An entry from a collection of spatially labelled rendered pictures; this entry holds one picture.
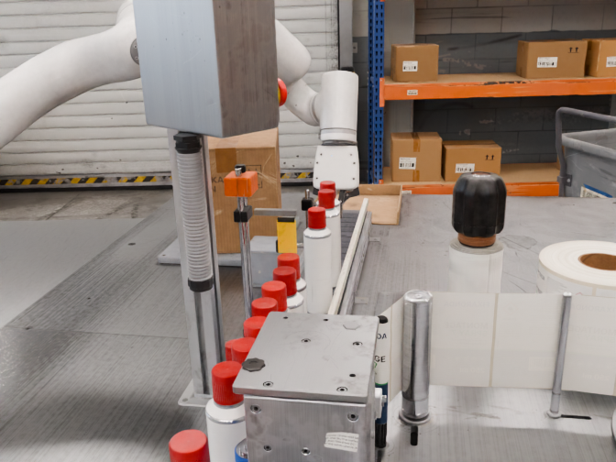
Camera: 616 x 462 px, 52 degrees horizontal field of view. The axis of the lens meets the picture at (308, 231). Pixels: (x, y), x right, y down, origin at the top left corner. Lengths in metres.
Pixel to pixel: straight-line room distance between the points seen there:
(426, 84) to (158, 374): 3.72
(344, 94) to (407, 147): 3.36
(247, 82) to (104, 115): 4.85
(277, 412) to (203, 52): 0.43
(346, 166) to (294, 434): 0.95
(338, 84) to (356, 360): 0.96
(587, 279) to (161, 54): 0.70
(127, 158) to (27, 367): 4.44
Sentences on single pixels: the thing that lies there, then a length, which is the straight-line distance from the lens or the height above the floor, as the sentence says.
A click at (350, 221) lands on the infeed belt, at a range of 1.73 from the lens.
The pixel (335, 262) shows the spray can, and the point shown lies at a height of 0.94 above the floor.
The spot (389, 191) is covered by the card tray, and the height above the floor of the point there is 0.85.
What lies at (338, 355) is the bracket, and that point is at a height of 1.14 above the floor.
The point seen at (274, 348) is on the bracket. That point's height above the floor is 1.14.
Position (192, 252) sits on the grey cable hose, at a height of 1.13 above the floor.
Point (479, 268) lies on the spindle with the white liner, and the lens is 1.03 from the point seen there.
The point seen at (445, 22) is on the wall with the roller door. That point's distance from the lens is 5.48.
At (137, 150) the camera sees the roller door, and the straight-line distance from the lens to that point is 5.60.
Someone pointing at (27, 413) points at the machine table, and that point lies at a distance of 1.15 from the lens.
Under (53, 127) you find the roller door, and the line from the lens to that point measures 5.81.
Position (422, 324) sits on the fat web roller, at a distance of 0.86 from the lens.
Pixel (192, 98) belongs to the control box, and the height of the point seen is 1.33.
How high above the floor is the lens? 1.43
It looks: 19 degrees down
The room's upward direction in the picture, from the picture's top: 2 degrees counter-clockwise
